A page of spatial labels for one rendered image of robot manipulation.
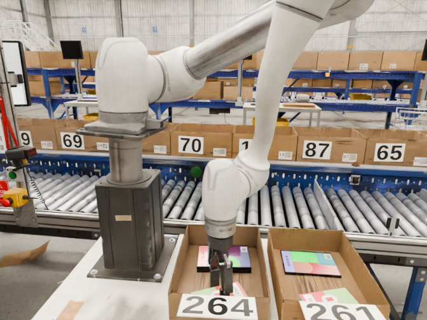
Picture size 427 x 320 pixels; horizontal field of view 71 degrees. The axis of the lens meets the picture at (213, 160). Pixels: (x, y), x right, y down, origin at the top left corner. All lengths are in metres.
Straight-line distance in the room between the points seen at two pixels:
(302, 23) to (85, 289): 0.98
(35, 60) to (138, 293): 7.19
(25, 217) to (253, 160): 1.25
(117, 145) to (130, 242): 0.34
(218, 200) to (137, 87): 0.41
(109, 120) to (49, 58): 6.81
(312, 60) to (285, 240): 5.41
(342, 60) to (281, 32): 5.89
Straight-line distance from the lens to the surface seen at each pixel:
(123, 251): 1.12
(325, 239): 1.27
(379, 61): 6.72
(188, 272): 1.12
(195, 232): 1.22
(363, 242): 1.50
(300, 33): 0.65
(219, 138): 1.87
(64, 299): 1.13
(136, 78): 0.94
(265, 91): 0.69
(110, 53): 0.95
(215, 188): 0.77
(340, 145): 1.93
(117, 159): 1.01
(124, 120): 0.94
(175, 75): 1.01
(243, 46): 0.89
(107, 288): 1.12
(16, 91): 1.75
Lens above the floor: 1.44
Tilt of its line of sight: 17 degrees down
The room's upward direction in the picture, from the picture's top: straight up
